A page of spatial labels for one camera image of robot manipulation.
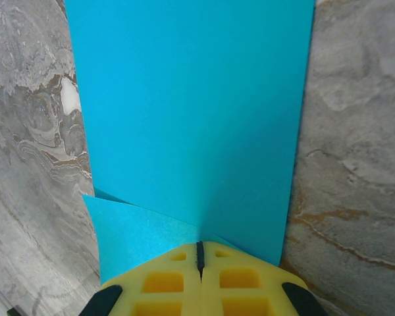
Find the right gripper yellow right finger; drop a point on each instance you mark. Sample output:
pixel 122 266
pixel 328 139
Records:
pixel 247 289

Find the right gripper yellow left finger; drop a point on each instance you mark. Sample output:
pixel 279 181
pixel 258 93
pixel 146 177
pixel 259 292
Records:
pixel 158 289

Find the blue paper sheet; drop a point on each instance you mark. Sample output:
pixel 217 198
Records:
pixel 191 115

